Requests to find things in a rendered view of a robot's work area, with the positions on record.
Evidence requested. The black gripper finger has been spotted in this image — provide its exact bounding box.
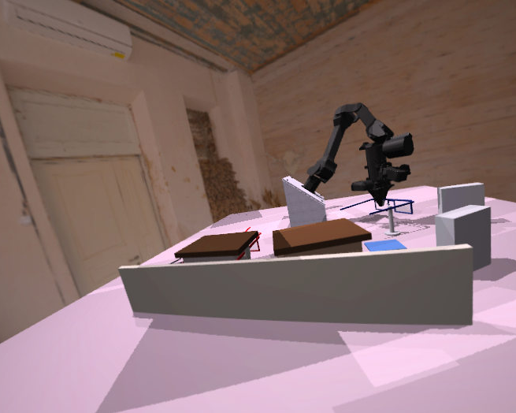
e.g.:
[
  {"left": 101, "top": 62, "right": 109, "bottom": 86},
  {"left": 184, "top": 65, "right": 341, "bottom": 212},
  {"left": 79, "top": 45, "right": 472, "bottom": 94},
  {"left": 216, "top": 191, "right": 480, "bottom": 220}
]
[
  {"left": 367, "top": 187, "right": 385, "bottom": 207},
  {"left": 381, "top": 184, "right": 394, "bottom": 198}
]

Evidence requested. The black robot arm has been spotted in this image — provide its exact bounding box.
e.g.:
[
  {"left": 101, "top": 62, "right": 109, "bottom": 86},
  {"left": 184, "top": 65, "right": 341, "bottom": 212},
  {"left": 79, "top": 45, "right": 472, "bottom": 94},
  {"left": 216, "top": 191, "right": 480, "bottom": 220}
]
[{"left": 301, "top": 102, "right": 414, "bottom": 194}]

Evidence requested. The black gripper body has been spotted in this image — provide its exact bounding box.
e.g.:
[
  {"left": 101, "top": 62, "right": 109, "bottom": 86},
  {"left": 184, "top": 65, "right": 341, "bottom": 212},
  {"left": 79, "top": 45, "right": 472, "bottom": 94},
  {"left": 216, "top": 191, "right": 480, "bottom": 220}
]
[{"left": 351, "top": 159, "right": 392, "bottom": 191}]

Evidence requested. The grey flat panel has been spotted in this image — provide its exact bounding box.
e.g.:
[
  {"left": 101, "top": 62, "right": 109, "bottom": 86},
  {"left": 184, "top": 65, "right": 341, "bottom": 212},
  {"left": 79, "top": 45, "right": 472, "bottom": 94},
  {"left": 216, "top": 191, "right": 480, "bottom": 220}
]
[{"left": 118, "top": 244, "right": 473, "bottom": 326}]

